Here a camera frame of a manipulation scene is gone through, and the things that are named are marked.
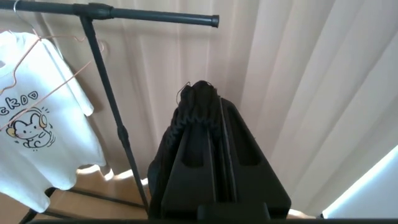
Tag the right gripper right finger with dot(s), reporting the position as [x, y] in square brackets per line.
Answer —
[258, 183]

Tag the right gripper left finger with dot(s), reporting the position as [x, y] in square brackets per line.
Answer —
[189, 183]

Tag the black garment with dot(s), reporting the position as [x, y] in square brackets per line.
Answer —
[199, 102]

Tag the white printed t-shirt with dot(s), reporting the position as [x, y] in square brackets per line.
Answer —
[46, 140]

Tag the black clothes rack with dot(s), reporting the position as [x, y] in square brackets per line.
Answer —
[155, 15]

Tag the pink clothes hanger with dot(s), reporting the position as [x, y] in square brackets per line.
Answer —
[26, 54]

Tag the beige curtain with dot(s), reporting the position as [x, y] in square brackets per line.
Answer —
[295, 77]

